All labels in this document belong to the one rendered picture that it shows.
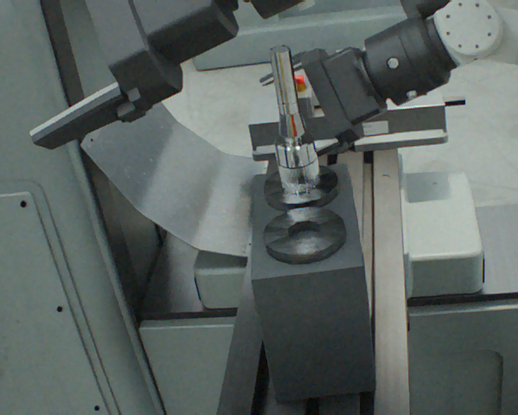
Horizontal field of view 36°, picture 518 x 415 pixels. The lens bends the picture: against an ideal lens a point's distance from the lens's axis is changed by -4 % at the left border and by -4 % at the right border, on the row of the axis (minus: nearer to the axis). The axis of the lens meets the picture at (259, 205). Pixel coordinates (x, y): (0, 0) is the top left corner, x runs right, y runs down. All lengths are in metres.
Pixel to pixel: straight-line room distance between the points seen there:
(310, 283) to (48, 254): 0.61
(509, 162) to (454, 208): 1.80
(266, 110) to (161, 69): 1.06
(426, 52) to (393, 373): 0.38
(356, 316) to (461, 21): 0.34
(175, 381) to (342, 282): 0.76
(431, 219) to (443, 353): 0.24
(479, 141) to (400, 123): 1.99
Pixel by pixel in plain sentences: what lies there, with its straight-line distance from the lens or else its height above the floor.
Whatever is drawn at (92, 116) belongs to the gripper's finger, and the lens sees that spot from 0.44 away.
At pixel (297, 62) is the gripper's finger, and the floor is 1.27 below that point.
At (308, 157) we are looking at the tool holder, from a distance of 0.94.
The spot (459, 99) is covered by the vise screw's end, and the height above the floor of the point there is 0.99.
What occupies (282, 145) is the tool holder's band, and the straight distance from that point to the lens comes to 0.94.
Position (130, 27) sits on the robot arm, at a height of 1.51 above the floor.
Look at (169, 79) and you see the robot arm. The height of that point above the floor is 1.48.
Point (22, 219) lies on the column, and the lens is 1.35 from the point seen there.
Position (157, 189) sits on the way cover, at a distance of 1.40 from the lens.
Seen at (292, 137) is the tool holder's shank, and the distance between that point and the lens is 0.93.
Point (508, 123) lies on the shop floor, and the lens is 3.55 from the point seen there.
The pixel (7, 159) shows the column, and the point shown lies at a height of 1.11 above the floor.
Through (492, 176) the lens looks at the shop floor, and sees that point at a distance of 3.17.
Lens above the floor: 1.64
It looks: 32 degrees down
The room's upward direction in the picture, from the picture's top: 11 degrees counter-clockwise
